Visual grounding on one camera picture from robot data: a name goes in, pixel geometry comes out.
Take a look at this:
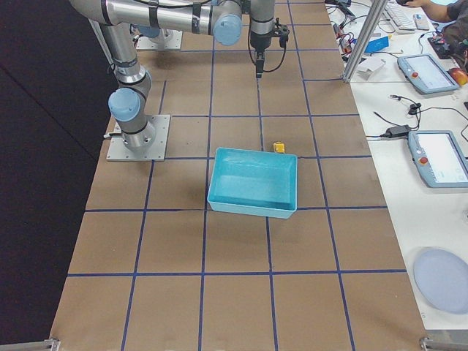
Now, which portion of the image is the blue cardboard box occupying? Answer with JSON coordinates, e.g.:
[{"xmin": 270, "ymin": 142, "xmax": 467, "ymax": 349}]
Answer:
[{"xmin": 364, "ymin": 36, "xmax": 389, "ymax": 54}]

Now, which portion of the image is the black power adapter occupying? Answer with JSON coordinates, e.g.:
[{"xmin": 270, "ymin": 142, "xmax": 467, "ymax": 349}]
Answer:
[{"xmin": 385, "ymin": 124, "xmax": 412, "ymax": 139}]

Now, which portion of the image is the near teach pendant tablet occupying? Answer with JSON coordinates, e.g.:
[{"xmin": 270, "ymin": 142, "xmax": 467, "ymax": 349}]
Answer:
[{"xmin": 407, "ymin": 130, "xmax": 467, "ymax": 189}]

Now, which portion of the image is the teach pendant tablet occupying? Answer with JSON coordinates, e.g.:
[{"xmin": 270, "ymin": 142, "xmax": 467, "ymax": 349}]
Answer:
[
  {"xmin": 407, "ymin": 130, "xmax": 467, "ymax": 189},
  {"xmin": 397, "ymin": 54, "xmax": 459, "ymax": 95}
]

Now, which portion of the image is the white folded paper box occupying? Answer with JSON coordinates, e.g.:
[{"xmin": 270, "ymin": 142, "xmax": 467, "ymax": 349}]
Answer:
[{"xmin": 356, "ymin": 57, "xmax": 386, "ymax": 80}]

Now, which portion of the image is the red apple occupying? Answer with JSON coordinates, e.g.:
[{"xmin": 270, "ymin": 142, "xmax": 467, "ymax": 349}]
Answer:
[{"xmin": 448, "ymin": 67, "xmax": 468, "ymax": 86}]

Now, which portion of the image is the white keyboard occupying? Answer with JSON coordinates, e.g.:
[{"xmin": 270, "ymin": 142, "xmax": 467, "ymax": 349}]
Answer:
[{"xmin": 384, "ymin": 3, "xmax": 417, "ymax": 33}]

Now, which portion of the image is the aluminium frame post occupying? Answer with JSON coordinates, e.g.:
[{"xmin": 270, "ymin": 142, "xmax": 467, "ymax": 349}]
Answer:
[{"xmin": 342, "ymin": 0, "xmax": 387, "ymax": 83}]

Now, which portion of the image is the yellow toy beetle car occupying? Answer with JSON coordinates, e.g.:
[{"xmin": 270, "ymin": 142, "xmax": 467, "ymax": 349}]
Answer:
[{"xmin": 273, "ymin": 142, "xmax": 285, "ymax": 154}]

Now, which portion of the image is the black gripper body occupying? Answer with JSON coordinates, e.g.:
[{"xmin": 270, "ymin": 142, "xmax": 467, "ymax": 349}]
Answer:
[{"xmin": 254, "ymin": 51, "xmax": 265, "ymax": 67}]

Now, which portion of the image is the light blue plastic bin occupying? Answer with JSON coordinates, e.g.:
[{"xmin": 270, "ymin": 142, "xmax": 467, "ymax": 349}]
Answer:
[{"xmin": 208, "ymin": 148, "xmax": 298, "ymax": 219}]

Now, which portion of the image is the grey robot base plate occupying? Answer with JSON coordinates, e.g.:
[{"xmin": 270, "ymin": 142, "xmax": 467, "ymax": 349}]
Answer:
[{"xmin": 105, "ymin": 115, "xmax": 171, "ymax": 162}]

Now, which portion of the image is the light blue round plate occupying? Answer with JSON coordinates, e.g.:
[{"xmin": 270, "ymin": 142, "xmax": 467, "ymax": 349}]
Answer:
[{"xmin": 413, "ymin": 249, "xmax": 467, "ymax": 314}]

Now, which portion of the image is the far teach pendant tablet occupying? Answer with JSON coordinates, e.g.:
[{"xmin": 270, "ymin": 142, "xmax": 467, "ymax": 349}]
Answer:
[{"xmin": 397, "ymin": 54, "xmax": 459, "ymax": 95}]

